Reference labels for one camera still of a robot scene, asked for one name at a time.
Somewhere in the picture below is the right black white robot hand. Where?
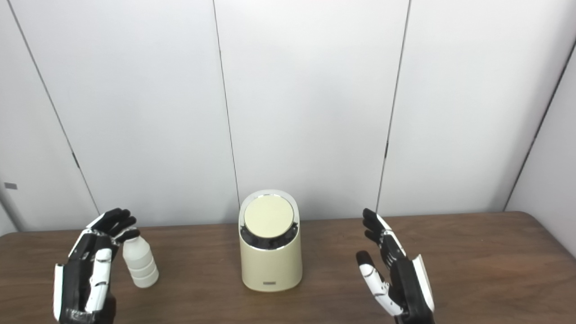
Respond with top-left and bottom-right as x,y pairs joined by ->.
355,208 -> 436,324

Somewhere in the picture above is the cream-colored cylindrical bin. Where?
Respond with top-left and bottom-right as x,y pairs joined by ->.
238,189 -> 303,292

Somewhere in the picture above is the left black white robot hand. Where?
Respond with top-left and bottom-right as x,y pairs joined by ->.
53,208 -> 141,324

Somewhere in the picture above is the small white plastic bottle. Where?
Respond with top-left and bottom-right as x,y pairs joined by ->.
122,236 -> 159,288

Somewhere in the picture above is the round cream bin lid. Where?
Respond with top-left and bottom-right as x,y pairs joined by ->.
243,195 -> 295,238

